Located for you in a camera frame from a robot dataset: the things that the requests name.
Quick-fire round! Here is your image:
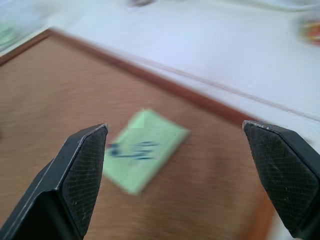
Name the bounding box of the red and yellow tray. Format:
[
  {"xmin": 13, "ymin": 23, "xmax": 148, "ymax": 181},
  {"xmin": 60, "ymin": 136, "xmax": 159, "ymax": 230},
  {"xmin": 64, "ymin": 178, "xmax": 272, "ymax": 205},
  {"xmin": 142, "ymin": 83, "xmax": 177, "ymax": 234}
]
[{"xmin": 298, "ymin": 17, "xmax": 320, "ymax": 46}]

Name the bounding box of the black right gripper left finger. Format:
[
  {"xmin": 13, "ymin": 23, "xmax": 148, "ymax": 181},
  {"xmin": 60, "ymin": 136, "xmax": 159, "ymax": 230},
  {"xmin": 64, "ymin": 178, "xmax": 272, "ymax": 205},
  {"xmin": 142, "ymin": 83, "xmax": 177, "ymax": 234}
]
[{"xmin": 0, "ymin": 122, "xmax": 109, "ymax": 240}]

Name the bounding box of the clear plastic box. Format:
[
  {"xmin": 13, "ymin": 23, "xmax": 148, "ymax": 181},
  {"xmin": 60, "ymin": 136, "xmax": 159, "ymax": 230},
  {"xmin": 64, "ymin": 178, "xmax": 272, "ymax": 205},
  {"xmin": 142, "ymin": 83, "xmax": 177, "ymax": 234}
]
[{"xmin": 0, "ymin": 4, "xmax": 52, "ymax": 55}]

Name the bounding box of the brown cork board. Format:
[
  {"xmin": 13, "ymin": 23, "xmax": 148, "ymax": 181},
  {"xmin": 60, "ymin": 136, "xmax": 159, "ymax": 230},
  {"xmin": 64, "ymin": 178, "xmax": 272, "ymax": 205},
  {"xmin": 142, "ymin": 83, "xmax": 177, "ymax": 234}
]
[{"xmin": 0, "ymin": 27, "xmax": 283, "ymax": 240}]

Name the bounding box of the green sticky note with writing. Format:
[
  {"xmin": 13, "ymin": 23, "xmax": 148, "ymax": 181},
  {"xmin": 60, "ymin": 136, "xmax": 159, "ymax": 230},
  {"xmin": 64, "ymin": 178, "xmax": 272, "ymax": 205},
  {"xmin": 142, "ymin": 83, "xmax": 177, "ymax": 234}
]
[{"xmin": 102, "ymin": 108, "xmax": 192, "ymax": 196}]

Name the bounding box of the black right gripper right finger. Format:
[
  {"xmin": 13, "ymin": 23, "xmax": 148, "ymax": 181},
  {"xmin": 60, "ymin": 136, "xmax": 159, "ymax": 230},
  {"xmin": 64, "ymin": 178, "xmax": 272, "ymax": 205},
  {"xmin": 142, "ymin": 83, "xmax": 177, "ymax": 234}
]
[{"xmin": 242, "ymin": 120, "xmax": 320, "ymax": 240}]

